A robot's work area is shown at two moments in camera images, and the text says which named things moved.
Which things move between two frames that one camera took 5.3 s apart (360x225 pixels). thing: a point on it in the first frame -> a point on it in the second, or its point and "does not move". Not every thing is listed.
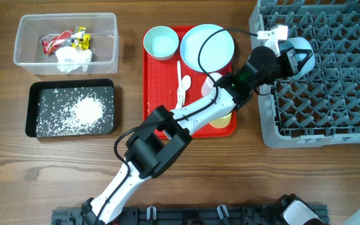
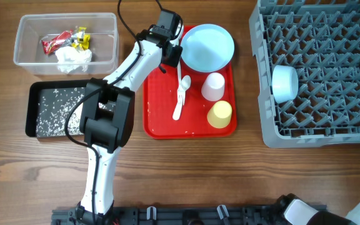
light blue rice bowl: [297, 42] -> [285, 83]
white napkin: [70, 59] does not move
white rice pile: [74, 112] does not move
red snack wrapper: [50, 46] does not move
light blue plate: [216, 54] does not move
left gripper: [290, 58] -> [177, 54]
